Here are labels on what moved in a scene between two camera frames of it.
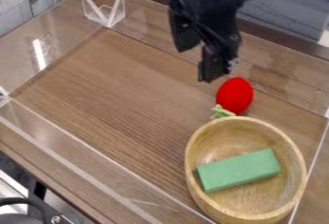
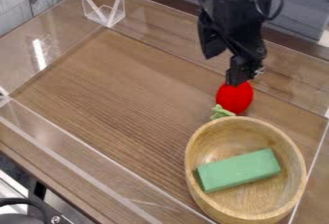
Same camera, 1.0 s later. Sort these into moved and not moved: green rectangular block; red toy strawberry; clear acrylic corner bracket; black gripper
Moved: black gripper
Not moved: red toy strawberry; green rectangular block; clear acrylic corner bracket
